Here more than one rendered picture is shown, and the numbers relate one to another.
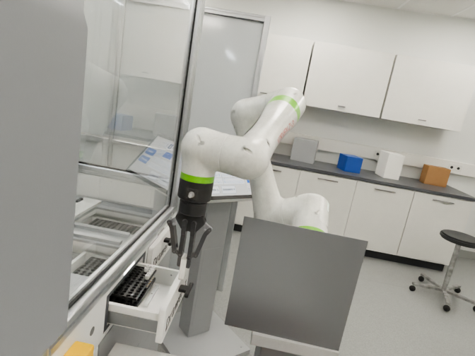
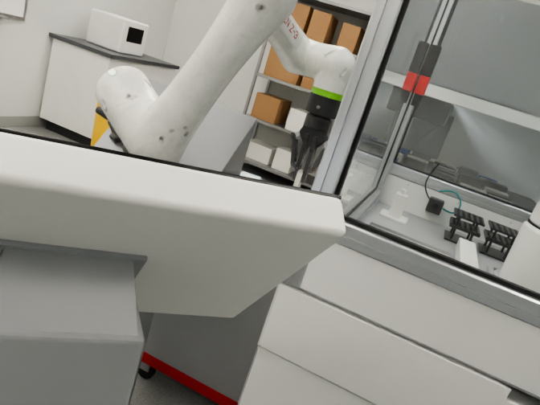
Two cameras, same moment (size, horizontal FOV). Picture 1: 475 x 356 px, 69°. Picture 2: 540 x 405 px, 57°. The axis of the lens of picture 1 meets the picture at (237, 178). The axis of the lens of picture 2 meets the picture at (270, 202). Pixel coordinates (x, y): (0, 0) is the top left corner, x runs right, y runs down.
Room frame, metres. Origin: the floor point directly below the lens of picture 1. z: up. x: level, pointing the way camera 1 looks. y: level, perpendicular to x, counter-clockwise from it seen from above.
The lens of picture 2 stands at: (2.33, 0.38, 1.32)
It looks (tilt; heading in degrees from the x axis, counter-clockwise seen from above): 16 degrees down; 193
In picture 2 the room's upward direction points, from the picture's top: 18 degrees clockwise
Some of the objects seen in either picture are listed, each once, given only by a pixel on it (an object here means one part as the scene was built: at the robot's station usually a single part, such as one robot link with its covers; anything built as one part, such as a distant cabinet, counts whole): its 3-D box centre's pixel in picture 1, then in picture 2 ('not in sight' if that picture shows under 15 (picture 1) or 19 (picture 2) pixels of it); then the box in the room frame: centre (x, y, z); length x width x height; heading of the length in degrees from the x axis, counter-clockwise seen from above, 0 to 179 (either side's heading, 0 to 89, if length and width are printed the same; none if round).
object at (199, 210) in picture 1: (191, 215); (314, 131); (0.91, 0.11, 1.15); 0.08 x 0.07 x 0.09; 87
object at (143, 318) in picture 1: (108, 285); not in sight; (0.95, 0.33, 0.86); 0.40 x 0.26 x 0.06; 87
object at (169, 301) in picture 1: (174, 297); not in sight; (0.94, 0.12, 0.87); 0.29 x 0.02 x 0.11; 177
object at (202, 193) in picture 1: (195, 189); (323, 106); (0.91, 0.11, 1.22); 0.12 x 0.09 x 0.06; 177
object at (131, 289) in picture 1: (111, 285); not in sight; (0.95, 0.32, 0.87); 0.22 x 0.18 x 0.06; 87
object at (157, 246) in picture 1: (161, 246); not in sight; (1.27, 0.25, 0.87); 0.29 x 0.02 x 0.11; 177
